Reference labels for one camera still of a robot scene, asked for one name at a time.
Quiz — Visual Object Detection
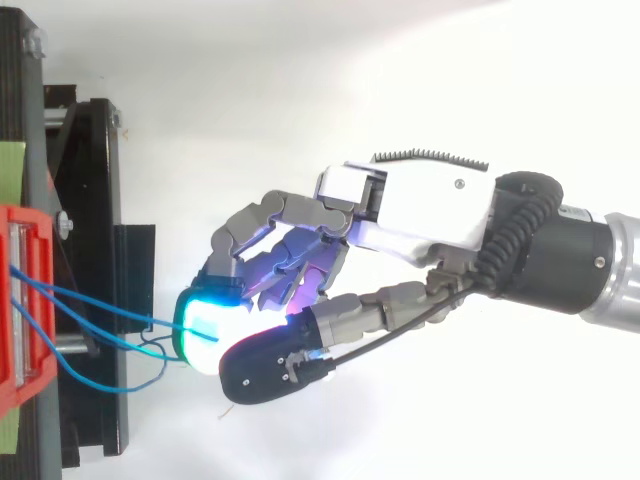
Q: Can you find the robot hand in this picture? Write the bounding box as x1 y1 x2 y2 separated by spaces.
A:
172 147 497 405

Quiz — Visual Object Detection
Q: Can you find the blue cable bundle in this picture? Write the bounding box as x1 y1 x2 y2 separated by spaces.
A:
8 264 221 394

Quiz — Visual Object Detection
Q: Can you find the black stand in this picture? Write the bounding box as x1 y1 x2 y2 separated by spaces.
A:
0 7 156 471

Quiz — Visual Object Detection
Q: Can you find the red bin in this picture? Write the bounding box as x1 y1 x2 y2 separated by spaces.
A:
0 203 60 420

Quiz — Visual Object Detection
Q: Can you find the black coiled cable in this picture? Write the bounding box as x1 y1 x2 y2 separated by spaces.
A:
472 187 564 291

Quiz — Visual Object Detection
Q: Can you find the thin black cable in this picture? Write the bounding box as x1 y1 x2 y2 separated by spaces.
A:
329 285 474 365

